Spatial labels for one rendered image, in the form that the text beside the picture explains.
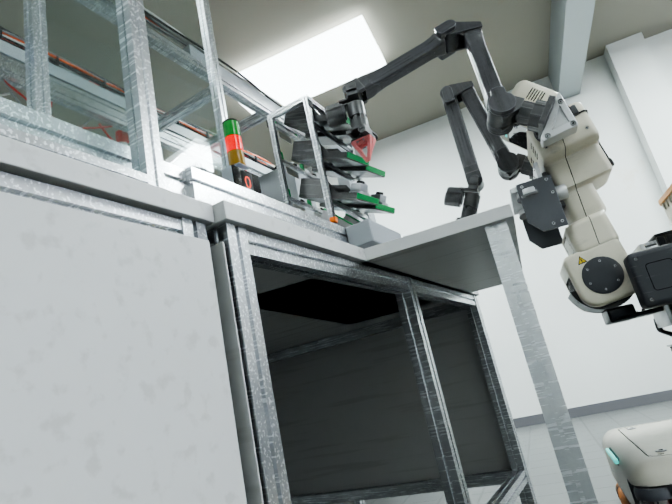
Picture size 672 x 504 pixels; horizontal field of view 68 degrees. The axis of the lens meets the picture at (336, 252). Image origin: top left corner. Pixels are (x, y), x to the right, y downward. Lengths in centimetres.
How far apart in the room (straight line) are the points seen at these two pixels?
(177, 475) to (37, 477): 15
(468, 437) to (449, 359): 30
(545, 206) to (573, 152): 20
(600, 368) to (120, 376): 455
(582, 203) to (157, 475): 138
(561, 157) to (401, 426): 123
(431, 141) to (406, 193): 60
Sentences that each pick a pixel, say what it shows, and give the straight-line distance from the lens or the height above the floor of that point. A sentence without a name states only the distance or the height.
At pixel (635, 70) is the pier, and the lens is 544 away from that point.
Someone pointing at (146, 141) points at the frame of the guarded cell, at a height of 94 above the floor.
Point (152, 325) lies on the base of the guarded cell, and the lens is 62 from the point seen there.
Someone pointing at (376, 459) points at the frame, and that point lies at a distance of 230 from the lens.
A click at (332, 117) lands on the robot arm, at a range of 163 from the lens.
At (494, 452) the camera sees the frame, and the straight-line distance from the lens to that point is 212.
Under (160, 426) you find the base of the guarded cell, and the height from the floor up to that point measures 56.
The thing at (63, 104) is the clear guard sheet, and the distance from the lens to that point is 72.
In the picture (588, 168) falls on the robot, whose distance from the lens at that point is 167.
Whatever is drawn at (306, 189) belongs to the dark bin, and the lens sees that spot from 190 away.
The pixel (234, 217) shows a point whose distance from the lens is 76.
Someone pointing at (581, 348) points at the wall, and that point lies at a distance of 489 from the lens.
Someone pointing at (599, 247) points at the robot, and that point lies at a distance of 158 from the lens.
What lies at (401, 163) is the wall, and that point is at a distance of 540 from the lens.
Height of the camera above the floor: 55
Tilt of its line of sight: 16 degrees up
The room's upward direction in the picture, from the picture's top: 12 degrees counter-clockwise
